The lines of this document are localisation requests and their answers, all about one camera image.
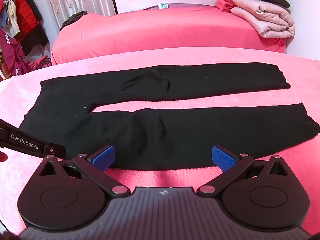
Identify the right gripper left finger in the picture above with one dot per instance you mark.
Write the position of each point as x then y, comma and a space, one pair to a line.
94, 165

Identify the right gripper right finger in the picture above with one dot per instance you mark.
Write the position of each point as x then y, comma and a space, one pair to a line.
233, 167

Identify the black pants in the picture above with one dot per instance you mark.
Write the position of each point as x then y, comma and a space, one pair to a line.
167, 139

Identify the hanging clothes rack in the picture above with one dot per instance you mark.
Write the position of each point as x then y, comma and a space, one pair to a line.
24, 43

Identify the dark cloth on bed corner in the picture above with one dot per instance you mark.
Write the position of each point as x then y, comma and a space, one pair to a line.
72, 19

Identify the pink far bed cover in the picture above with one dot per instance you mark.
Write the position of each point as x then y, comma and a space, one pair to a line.
95, 35

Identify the folded beige quilt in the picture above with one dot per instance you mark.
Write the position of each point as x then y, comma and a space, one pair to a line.
268, 20

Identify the small white blue tag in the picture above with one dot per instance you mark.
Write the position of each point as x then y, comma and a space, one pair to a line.
163, 5

